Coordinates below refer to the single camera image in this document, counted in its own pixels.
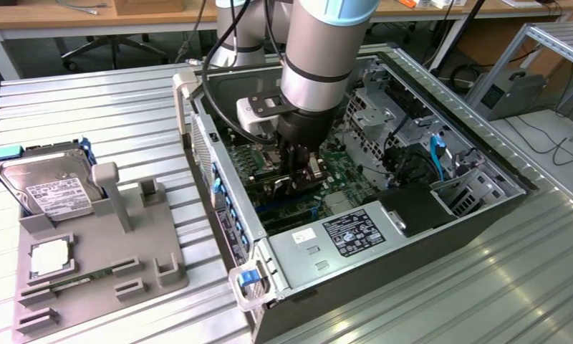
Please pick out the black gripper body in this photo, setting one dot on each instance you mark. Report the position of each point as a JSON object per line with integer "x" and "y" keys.
{"x": 302, "y": 127}

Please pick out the graphics card with metal bracket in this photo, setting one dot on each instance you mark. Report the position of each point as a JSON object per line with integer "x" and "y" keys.
{"x": 290, "y": 191}

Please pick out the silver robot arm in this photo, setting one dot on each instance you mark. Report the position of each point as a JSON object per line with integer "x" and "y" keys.
{"x": 319, "y": 53}

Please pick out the green motherboard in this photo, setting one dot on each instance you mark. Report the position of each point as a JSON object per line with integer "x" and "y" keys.
{"x": 347, "y": 168}

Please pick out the silver chipset heatsink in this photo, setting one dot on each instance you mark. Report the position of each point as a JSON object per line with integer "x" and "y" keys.
{"x": 338, "y": 202}

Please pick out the metal drive cage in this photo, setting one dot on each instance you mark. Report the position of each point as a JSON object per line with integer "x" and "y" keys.
{"x": 367, "y": 118}

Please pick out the grey power supply unit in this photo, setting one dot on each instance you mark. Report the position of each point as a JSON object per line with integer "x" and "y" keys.
{"x": 305, "y": 251}

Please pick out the black fan shroud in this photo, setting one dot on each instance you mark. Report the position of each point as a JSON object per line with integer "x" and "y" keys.
{"x": 414, "y": 211}

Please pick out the open black PC case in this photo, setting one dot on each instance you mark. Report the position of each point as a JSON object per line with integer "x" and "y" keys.
{"x": 410, "y": 258}

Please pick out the grey disk bay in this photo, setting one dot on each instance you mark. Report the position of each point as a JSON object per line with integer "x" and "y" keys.
{"x": 462, "y": 200}

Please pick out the blue case latch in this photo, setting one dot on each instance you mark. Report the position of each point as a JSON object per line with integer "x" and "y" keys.
{"x": 247, "y": 278}

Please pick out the black chair base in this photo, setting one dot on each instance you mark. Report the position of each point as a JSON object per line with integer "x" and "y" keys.
{"x": 391, "y": 26}

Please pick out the orange small box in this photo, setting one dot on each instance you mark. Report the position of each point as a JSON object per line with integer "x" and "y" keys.
{"x": 413, "y": 3}

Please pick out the grey computer tower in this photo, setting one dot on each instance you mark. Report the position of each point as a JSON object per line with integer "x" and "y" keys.
{"x": 510, "y": 96}

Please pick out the black office chair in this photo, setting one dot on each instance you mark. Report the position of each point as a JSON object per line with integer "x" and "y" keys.
{"x": 114, "y": 44}

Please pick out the grey parts rack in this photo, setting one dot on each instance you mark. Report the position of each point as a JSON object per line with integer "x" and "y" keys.
{"x": 99, "y": 251}

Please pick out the brown cardboard box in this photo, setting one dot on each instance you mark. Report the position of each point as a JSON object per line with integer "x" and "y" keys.
{"x": 147, "y": 6}

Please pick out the long wooden desk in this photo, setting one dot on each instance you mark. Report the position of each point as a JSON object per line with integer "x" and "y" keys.
{"x": 482, "y": 14}

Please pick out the silver hard disk drive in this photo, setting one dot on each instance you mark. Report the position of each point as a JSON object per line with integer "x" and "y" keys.
{"x": 47, "y": 186}

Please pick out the green RAM stick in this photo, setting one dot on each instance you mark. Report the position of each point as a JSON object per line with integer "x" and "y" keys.
{"x": 82, "y": 281}

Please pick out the silver CPU chip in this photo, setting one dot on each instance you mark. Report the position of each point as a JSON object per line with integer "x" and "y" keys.
{"x": 50, "y": 259}

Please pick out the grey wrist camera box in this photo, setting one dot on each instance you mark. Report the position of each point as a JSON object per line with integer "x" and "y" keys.
{"x": 254, "y": 114}

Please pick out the aluminium frame rack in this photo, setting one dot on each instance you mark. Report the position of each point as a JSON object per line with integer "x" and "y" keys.
{"x": 553, "y": 39}

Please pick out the wooden desk with white frame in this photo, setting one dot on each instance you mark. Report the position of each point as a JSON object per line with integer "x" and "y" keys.
{"x": 37, "y": 18}

